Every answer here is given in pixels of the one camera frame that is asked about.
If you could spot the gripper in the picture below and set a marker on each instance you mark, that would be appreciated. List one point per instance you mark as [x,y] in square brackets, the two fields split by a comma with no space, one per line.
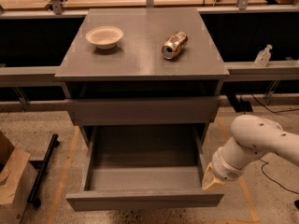
[224,168]

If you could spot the grey drawer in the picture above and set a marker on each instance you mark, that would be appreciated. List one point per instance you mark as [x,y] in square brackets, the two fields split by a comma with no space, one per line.
[133,111]
[143,167]

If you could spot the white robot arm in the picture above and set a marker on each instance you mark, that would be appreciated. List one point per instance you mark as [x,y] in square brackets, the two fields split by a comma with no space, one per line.
[252,138]

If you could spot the grey top drawer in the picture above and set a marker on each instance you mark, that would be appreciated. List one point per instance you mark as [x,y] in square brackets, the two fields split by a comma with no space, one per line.
[133,111]

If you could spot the grey drawer cabinet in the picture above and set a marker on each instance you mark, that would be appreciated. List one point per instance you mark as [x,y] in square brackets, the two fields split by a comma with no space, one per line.
[136,67]

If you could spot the black floor power box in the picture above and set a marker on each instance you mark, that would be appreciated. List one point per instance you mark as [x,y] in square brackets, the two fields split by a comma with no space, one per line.
[238,104]

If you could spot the clear sanitizer pump bottle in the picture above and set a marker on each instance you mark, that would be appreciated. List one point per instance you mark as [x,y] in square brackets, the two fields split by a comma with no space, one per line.
[263,56]

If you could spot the crushed metallic soda can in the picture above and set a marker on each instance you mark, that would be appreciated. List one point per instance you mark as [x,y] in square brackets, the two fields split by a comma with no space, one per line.
[174,45]

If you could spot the black metal bar stand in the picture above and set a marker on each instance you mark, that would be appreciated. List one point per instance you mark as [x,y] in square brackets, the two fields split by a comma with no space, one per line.
[41,167]

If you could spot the brown cardboard box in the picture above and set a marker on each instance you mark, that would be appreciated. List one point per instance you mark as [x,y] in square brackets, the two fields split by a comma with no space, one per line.
[17,177]

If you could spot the grey metal rail frame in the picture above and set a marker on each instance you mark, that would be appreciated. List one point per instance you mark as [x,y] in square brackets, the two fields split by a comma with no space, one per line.
[239,34]

